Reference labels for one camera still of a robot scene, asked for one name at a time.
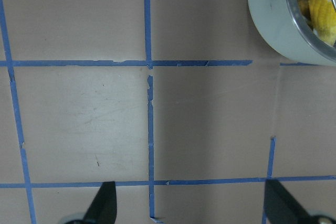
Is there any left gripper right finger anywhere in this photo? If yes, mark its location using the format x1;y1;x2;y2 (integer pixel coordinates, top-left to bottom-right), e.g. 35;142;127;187
264;179;311;224

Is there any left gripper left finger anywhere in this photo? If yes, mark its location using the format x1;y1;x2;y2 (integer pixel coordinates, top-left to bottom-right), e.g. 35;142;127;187
83;182;117;224

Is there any yellow corn cob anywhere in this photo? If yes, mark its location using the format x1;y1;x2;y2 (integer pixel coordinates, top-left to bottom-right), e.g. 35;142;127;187
298;0;335;47

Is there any white steel pot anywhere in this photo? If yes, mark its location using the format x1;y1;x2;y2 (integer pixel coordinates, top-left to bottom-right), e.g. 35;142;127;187
248;0;335;66

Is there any brown paper table mat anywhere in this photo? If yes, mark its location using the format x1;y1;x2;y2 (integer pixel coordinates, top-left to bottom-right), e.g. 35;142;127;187
1;0;335;223

